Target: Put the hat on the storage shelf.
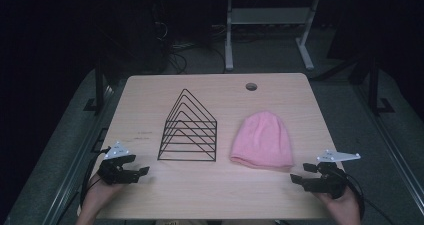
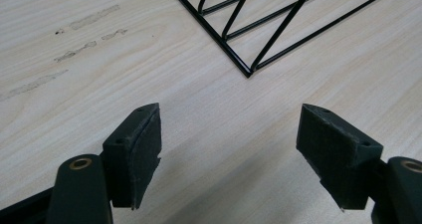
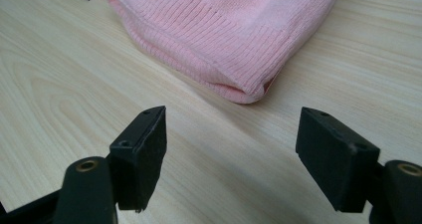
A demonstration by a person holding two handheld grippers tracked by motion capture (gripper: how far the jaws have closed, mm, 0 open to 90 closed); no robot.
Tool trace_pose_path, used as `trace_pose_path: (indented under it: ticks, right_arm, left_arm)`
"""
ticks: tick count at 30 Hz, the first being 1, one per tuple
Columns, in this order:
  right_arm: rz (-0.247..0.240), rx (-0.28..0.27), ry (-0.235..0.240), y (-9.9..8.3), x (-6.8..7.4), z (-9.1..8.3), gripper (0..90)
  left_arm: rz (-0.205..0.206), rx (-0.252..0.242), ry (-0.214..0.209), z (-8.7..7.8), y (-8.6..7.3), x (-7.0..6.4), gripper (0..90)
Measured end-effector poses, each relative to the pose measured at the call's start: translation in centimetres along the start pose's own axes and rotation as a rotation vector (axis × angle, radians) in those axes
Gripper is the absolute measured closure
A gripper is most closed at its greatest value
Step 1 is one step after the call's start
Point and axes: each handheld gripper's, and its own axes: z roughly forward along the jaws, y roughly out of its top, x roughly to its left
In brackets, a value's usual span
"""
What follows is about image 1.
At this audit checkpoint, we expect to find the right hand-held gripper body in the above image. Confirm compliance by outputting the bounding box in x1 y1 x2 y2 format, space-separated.
307 149 362 200

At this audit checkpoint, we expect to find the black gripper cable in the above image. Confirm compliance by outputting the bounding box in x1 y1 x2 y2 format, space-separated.
343 171 392 225
79 146 112 209

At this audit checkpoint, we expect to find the person's left hand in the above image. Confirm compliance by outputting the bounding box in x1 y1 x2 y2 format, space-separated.
80 172 125 219

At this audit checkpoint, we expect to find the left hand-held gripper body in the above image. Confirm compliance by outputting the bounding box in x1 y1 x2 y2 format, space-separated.
97 141 140 186

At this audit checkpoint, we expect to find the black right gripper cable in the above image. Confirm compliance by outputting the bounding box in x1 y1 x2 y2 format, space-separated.
343 171 392 225

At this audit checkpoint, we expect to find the black wire file rack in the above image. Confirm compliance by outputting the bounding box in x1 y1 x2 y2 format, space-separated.
157 88 218 163

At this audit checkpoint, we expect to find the pink knitted beanie hat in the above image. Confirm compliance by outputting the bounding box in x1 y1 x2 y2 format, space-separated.
229 110 295 172

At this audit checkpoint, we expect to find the bundle of floor cables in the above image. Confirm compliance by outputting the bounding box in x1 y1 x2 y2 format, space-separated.
156 21 228 75

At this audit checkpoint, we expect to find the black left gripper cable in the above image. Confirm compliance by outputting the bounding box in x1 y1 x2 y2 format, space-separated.
79 146 112 209

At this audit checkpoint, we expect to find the black metal stand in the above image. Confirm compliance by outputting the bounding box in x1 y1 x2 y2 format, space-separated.
83 54 108 115
366 49 396 117

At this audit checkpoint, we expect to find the person's right hand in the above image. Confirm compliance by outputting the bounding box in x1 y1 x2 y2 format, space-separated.
314 184 363 224

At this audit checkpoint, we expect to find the white metal desk frame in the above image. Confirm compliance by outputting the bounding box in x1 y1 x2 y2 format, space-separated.
212 0 368 72

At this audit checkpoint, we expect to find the aluminium frame rail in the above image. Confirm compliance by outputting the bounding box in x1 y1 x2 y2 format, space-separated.
354 83 424 216
41 84 116 225

